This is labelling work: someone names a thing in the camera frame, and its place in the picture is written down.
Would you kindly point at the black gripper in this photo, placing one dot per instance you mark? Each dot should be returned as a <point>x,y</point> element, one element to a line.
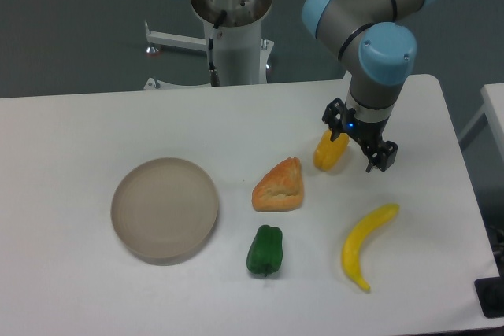
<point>381,154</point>

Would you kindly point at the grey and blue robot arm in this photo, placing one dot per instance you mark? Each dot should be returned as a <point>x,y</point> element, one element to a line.
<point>364,35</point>

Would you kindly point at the yellow bell pepper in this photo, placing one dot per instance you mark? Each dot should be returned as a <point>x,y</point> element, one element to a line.
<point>328,152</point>

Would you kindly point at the green bell pepper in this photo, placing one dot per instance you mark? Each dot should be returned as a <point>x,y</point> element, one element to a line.
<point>265,255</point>

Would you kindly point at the golden bread pastry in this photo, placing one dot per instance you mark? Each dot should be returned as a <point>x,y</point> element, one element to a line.
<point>281,189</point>

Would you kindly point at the yellow banana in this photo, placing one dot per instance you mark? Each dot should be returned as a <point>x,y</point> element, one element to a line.
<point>350,257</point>

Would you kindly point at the white side table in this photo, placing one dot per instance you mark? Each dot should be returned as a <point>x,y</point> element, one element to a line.
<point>490,113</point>

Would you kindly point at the black device at table edge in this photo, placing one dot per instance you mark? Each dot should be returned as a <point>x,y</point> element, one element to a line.
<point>490,296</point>

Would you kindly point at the beige round plate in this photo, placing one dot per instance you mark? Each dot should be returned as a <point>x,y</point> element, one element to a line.
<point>165,210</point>

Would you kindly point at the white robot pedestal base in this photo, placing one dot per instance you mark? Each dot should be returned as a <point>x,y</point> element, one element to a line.
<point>236,52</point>

